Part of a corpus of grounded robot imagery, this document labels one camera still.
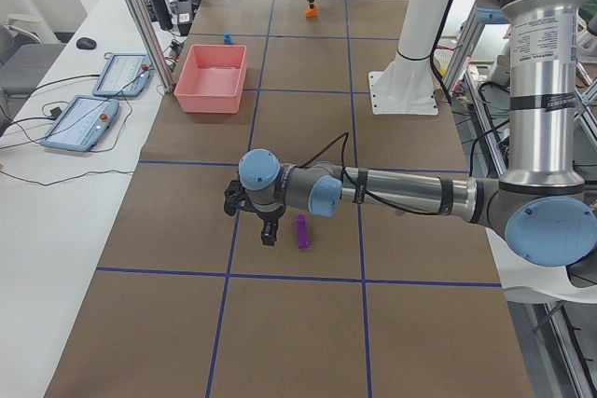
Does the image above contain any black computer mouse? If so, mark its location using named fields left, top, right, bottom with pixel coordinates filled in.
left=76, top=37, right=97, bottom=50

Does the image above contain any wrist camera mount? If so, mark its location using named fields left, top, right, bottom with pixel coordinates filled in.
left=224, top=179, right=250, bottom=216

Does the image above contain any far teach pendant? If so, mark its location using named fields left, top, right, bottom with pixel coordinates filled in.
left=92, top=53, right=151, bottom=98

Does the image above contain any pink plastic box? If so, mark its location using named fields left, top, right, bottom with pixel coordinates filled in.
left=174, top=44, right=247, bottom=114

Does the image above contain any near teach pendant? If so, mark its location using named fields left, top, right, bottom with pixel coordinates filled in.
left=39, top=95, right=119, bottom=152

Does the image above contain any white camera pedestal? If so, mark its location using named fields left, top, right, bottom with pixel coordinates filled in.
left=368, top=0, right=450, bottom=116

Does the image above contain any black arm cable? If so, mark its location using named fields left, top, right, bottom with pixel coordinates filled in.
left=298, top=130, right=444, bottom=215

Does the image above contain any orange block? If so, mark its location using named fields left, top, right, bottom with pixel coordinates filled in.
left=305, top=4, right=319, bottom=19

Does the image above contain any black bottle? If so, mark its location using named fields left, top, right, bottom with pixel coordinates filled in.
left=150, top=0, right=174, bottom=31

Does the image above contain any aluminium frame post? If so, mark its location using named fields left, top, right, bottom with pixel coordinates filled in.
left=124, top=0, right=174, bottom=93

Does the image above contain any purple block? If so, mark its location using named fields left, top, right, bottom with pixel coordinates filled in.
left=295, top=214, right=311, bottom=250

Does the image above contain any teach pendant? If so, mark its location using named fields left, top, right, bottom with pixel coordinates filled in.
left=92, top=53, right=151, bottom=98
left=39, top=95, right=119, bottom=152

